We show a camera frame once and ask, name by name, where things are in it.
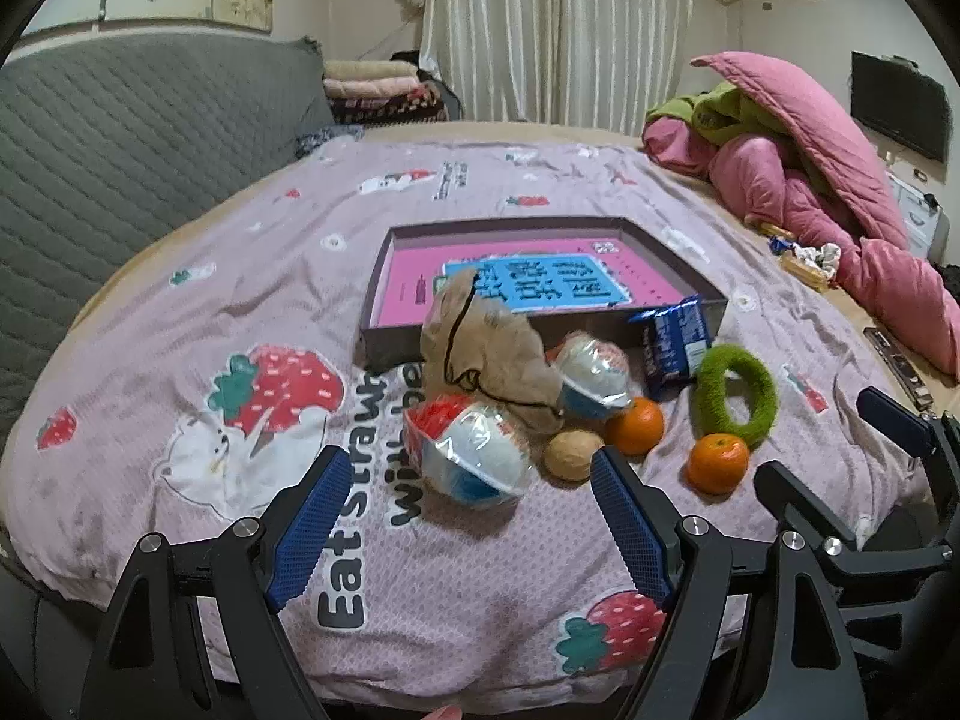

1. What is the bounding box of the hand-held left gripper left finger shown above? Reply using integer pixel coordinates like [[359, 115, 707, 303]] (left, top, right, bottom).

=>
[[79, 446, 353, 720]]

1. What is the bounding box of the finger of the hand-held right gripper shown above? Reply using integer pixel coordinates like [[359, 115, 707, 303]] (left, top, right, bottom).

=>
[[857, 388, 960, 526], [754, 463, 863, 563]]

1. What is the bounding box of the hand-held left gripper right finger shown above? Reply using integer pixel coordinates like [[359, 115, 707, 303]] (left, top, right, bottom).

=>
[[589, 446, 863, 720]]

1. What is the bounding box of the orange mandarin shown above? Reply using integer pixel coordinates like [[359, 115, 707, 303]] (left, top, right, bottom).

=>
[[604, 396, 666, 457], [686, 433, 751, 496]]

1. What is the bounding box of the walnut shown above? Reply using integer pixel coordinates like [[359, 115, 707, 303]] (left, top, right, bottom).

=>
[[544, 429, 607, 482]]

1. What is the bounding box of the green plush ring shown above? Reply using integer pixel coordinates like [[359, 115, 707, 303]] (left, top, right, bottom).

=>
[[690, 343, 779, 440]]

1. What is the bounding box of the toy egg capsule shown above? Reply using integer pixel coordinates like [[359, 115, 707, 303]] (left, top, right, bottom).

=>
[[544, 331, 633, 421], [403, 394, 537, 505]]

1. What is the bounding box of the blue snack packet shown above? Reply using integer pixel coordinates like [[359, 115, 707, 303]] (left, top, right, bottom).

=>
[[628, 296, 712, 402]]

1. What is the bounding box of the grey cardboard box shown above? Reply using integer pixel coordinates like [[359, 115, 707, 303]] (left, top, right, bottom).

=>
[[358, 217, 728, 372]]

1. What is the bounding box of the beige drawstring pouch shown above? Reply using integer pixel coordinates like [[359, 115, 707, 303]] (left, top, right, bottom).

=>
[[420, 266, 563, 436]]

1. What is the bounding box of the dark remote control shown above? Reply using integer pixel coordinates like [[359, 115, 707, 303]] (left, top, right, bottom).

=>
[[862, 326, 935, 410]]

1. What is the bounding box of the small basket with wrappers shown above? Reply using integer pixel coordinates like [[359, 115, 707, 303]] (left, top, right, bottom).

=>
[[778, 242, 845, 293]]

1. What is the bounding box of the white drawer cabinet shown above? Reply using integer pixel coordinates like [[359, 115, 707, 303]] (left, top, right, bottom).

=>
[[889, 169, 953, 260]]

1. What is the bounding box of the pink strawberry printed blanket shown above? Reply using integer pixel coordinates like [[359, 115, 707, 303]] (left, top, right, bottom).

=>
[[0, 136, 931, 698]]

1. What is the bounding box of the pink book with blue label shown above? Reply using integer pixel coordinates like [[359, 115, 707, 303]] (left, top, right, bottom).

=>
[[375, 240, 687, 327]]

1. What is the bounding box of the pink quilt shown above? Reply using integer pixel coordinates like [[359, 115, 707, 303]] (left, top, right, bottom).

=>
[[643, 51, 960, 383]]

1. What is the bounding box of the green blanket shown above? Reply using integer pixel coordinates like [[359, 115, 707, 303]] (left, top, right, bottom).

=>
[[645, 86, 788, 145]]

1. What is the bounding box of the blue grey patterned cloth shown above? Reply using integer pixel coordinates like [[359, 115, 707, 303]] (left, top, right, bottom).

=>
[[296, 126, 365, 159]]

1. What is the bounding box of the dark patterned folded blanket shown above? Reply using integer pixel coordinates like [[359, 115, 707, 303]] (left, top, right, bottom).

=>
[[330, 90, 451, 125]]

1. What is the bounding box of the grey quilted headboard cover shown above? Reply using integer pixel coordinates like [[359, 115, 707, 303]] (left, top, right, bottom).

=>
[[0, 34, 335, 451]]

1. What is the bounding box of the pink folded blanket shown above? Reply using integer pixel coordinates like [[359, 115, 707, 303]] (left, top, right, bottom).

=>
[[324, 76, 421, 99]]

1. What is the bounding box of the beige folded blanket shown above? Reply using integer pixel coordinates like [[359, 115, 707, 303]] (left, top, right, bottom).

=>
[[324, 60, 417, 80]]

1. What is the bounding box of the white curtain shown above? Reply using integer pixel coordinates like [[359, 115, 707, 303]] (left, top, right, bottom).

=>
[[416, 0, 695, 136]]

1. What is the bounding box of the black wall television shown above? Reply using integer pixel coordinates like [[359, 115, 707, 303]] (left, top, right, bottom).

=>
[[850, 51, 952, 164]]

